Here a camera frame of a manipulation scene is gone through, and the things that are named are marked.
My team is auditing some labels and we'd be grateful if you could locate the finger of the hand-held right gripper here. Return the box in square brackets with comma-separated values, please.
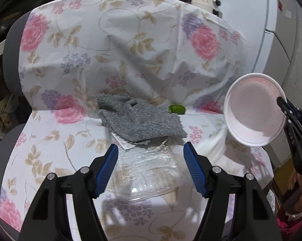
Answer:
[277, 97, 293, 117]
[286, 100, 302, 117]

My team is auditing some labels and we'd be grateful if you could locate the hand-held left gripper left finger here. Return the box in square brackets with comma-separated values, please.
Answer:
[18, 144, 119, 241]

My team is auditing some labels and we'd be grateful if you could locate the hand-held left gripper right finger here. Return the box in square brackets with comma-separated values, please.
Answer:
[183, 141, 283, 241]

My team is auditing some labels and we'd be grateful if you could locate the white pink plate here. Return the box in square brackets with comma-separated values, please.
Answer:
[224, 73, 287, 148]

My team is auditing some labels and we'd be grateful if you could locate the clear plastic container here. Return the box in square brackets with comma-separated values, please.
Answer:
[111, 138, 191, 201]

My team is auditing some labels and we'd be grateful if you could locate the green plastic bottle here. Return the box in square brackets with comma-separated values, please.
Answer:
[168, 105, 186, 115]

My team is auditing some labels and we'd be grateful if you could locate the person's right forearm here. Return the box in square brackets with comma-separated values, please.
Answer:
[276, 206, 302, 231]

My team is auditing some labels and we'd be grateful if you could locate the white paper slip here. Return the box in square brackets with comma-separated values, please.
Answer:
[111, 131, 135, 150]

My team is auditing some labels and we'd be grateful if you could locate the floral cloth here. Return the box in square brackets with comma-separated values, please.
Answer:
[0, 0, 274, 241]

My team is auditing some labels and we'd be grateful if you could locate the grey knitted cloth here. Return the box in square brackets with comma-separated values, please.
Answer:
[97, 93, 187, 145]

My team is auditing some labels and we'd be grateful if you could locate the silver refrigerator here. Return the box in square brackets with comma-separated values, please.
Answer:
[211, 0, 292, 86]

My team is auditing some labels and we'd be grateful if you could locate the white printed bag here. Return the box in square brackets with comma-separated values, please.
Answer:
[0, 94, 18, 122]

